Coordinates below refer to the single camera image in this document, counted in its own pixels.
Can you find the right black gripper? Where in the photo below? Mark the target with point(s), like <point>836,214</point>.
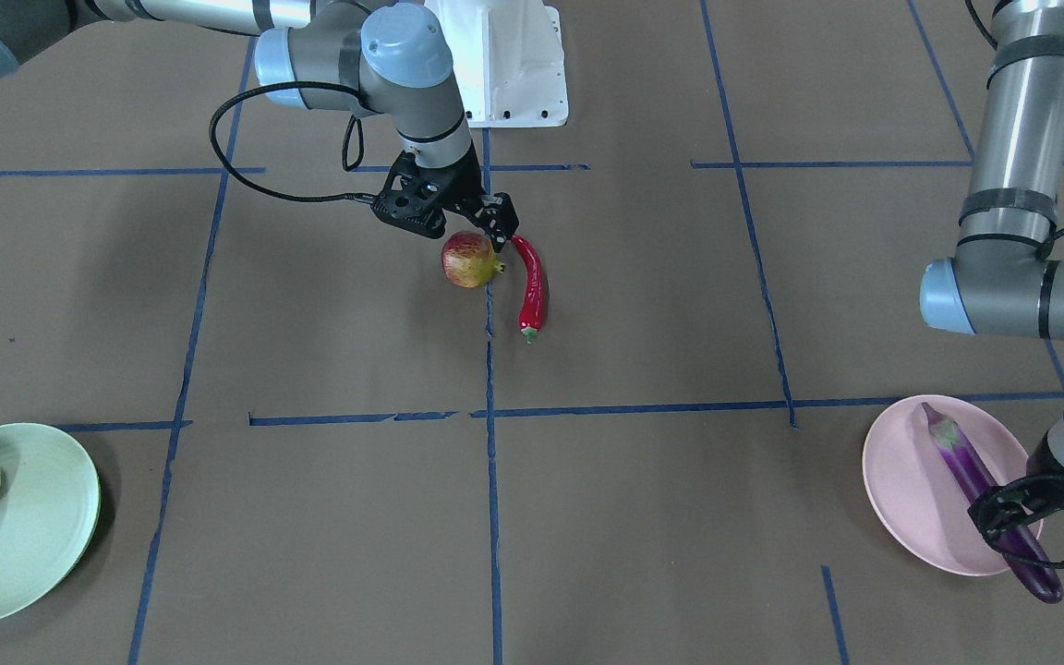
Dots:
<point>464,187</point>

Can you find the purple eggplant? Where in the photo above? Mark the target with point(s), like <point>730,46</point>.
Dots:
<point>1017,545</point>

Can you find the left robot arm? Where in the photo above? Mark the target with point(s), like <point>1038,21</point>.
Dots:
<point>1002,279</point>

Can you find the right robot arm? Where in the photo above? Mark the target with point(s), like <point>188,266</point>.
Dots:
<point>367,58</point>

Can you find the red chili pepper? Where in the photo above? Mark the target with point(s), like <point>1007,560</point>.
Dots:
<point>535,310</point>

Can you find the pink plate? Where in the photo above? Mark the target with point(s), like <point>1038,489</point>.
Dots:
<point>913,492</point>

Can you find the green plate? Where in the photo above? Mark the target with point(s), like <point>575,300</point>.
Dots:
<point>50,505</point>

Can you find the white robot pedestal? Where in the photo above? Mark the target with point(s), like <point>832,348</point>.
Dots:
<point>509,61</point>

